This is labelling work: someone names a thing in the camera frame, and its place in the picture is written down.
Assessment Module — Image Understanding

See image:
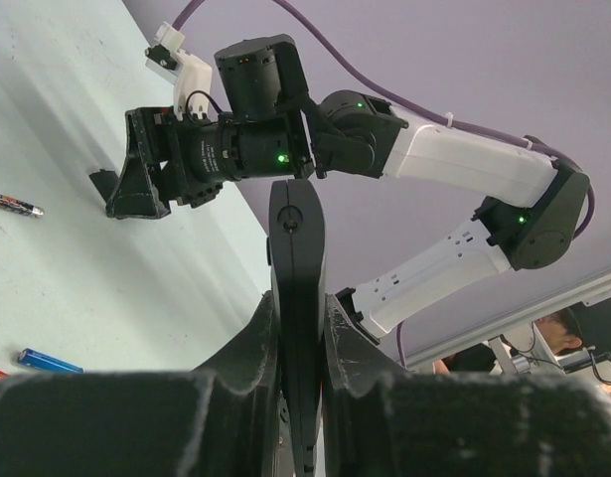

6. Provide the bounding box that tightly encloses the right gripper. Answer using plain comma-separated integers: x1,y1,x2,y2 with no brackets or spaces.
105,107,224,220

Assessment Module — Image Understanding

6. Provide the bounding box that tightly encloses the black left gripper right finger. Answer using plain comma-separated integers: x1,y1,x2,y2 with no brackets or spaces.
323,296,611,476

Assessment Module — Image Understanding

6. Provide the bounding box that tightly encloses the black remote battery cover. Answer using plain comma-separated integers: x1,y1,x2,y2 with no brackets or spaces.
88,169,118,203

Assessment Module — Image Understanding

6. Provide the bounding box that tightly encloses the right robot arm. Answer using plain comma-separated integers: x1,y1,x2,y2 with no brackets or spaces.
106,34,611,476

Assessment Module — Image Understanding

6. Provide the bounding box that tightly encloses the blue battery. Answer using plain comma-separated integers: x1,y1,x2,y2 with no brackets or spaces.
16,348,84,374

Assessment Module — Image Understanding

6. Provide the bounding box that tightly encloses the right aluminium frame post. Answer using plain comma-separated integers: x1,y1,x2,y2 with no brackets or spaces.
398,267,611,368

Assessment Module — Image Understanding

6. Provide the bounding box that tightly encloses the black silver battery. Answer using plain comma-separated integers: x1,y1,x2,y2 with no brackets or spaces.
0,194,45,218

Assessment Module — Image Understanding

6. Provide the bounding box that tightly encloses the black remote control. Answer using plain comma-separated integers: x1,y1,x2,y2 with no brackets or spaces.
268,179,326,476

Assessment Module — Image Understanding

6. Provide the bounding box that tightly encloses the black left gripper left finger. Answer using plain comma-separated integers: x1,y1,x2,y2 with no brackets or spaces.
0,294,279,476

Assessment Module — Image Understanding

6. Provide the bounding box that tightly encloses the person in background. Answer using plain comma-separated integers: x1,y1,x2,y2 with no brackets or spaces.
432,303,611,384

